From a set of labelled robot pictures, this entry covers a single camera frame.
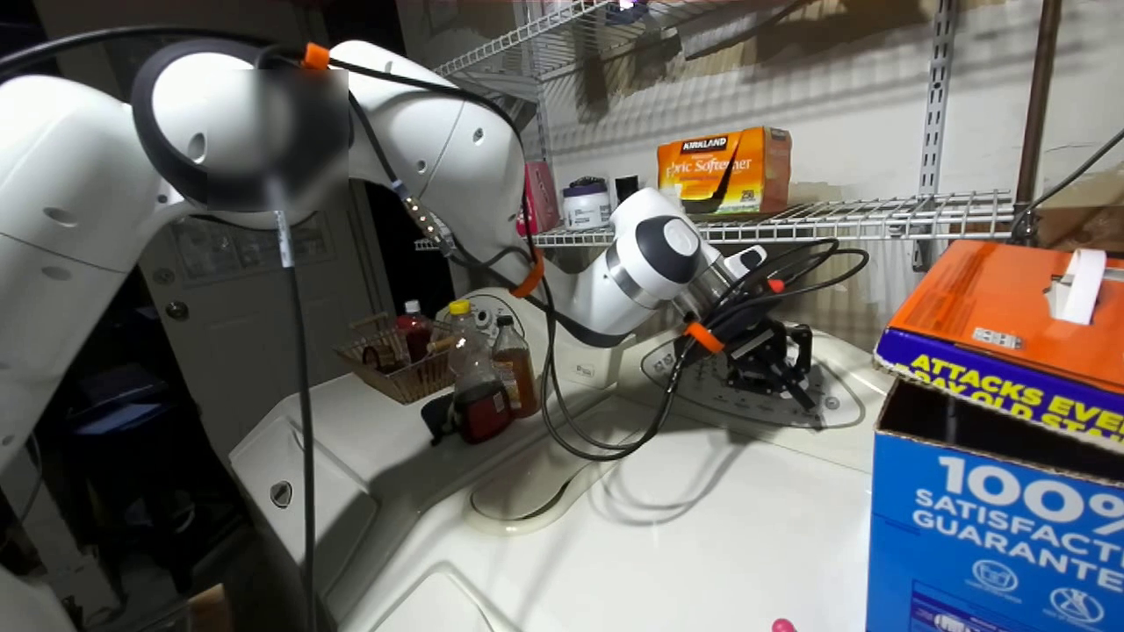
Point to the orange cardboard box on shelf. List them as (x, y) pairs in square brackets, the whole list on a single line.
[(744, 173)]

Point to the clear bottle yellow cap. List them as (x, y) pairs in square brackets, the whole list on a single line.
[(468, 358)]

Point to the blue orange detergent box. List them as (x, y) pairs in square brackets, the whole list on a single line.
[(999, 455)]

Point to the black red small container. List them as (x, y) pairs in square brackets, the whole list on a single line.
[(477, 411)]

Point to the wire metal shelf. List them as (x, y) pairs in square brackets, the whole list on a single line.
[(908, 116)]

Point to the pink container on shelf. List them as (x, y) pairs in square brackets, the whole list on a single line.
[(538, 199)]

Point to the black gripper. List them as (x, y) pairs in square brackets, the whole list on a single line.
[(771, 358)]

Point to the white jar dark lid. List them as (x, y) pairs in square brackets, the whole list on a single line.
[(585, 200)]

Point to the amber liquid bottle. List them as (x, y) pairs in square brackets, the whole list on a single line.
[(514, 365)]

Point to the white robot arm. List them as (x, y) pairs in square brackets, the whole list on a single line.
[(244, 135)]

